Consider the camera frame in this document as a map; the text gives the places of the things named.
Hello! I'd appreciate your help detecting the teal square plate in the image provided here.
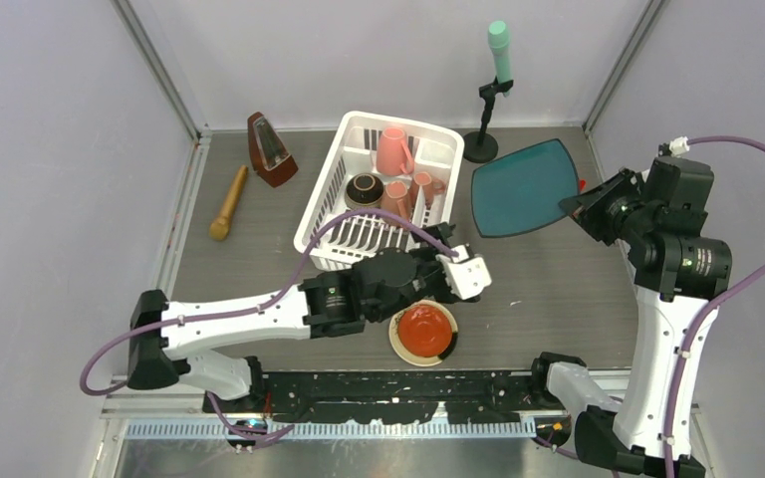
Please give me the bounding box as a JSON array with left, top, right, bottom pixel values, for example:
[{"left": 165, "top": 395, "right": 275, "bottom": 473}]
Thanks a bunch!
[{"left": 471, "top": 138, "right": 581, "bottom": 238}]

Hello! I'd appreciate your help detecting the small pink cup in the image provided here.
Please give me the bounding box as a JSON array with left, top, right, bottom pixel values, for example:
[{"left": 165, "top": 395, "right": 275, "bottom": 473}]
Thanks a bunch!
[{"left": 409, "top": 171, "right": 446, "bottom": 207}]

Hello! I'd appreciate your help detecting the white plastic dish rack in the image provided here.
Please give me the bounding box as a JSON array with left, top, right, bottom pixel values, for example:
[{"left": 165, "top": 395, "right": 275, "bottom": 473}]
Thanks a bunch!
[{"left": 294, "top": 111, "right": 464, "bottom": 271}]

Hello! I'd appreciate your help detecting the black patterned ceramic bowl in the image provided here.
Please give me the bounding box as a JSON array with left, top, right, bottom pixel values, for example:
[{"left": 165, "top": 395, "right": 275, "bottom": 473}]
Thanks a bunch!
[{"left": 345, "top": 173, "right": 384, "bottom": 209}]

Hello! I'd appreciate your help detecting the large pink mug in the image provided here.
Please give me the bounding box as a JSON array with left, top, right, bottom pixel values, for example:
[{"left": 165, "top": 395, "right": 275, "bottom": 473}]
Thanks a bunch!
[{"left": 376, "top": 127, "right": 415, "bottom": 176}]

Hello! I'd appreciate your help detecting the white round plate with lettering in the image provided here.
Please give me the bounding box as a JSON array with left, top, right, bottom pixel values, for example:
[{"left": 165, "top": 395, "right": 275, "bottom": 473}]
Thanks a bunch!
[{"left": 411, "top": 189, "right": 430, "bottom": 228}]

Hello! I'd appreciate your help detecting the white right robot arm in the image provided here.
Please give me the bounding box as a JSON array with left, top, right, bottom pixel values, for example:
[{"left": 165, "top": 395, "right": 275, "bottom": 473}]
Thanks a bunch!
[{"left": 528, "top": 156, "right": 732, "bottom": 477}]

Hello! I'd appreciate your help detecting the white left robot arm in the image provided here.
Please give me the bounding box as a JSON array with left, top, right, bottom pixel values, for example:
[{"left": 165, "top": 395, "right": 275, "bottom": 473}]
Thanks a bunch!
[{"left": 127, "top": 240, "right": 492, "bottom": 412}]

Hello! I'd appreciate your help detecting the red and cream saucer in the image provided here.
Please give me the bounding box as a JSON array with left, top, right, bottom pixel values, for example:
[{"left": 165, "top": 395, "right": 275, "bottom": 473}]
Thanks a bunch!
[{"left": 388, "top": 300, "right": 459, "bottom": 367}]

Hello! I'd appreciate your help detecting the black microphone stand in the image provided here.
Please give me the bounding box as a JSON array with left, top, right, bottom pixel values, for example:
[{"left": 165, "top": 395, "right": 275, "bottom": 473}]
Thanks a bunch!
[{"left": 463, "top": 78, "right": 514, "bottom": 164}]

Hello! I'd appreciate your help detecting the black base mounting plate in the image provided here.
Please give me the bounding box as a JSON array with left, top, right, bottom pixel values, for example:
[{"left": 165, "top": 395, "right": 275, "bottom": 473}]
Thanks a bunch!
[{"left": 219, "top": 369, "right": 563, "bottom": 424}]

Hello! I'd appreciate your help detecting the mint green microphone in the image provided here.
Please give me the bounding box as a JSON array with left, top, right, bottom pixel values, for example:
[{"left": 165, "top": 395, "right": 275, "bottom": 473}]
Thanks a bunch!
[{"left": 487, "top": 20, "right": 512, "bottom": 84}]

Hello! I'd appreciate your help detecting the brown wooden metronome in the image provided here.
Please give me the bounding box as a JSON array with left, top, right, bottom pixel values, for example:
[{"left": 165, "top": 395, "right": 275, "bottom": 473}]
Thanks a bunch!
[{"left": 247, "top": 112, "right": 298, "bottom": 188}]

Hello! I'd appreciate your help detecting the wooden pestle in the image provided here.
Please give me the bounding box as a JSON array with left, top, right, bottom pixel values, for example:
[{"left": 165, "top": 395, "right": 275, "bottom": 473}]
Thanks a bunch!
[{"left": 208, "top": 165, "right": 249, "bottom": 241}]

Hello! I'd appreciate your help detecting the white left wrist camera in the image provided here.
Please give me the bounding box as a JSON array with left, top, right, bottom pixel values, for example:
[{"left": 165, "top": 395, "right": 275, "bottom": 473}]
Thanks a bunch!
[{"left": 436, "top": 245, "right": 493, "bottom": 302}]

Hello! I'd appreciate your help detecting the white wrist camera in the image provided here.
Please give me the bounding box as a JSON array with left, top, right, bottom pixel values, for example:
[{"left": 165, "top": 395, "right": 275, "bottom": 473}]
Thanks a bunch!
[
  {"left": 436, "top": 245, "right": 493, "bottom": 302},
  {"left": 658, "top": 136, "right": 690, "bottom": 157}
]

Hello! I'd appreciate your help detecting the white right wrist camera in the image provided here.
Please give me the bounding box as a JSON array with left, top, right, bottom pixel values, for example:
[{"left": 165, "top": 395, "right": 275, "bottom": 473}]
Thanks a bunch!
[{"left": 658, "top": 136, "right": 690, "bottom": 157}]

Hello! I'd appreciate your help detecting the slotted white cable duct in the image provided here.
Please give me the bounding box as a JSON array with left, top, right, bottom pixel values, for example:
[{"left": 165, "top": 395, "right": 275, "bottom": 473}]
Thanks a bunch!
[{"left": 124, "top": 417, "right": 536, "bottom": 440}]

